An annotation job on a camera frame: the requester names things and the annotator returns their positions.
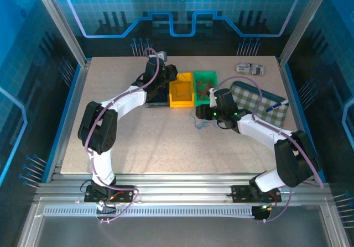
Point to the green checkered cloth pad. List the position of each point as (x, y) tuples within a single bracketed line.
[(265, 103)]

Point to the blue marker pen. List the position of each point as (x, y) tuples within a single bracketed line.
[(276, 106)]

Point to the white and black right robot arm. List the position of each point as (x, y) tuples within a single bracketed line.
[(290, 158)]

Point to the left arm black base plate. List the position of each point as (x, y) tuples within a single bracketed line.
[(121, 194)]

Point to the yellow plastic bin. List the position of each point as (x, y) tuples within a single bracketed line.
[(181, 93)]

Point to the aluminium frame post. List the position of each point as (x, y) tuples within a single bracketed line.
[(59, 23), (304, 23)]

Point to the aluminium frame rail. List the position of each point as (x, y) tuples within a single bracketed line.
[(179, 187)]

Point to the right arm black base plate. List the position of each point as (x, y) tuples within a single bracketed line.
[(240, 193)]

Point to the green plastic bin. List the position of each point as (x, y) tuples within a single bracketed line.
[(204, 86)]

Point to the black plastic bin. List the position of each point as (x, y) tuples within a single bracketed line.
[(159, 103)]

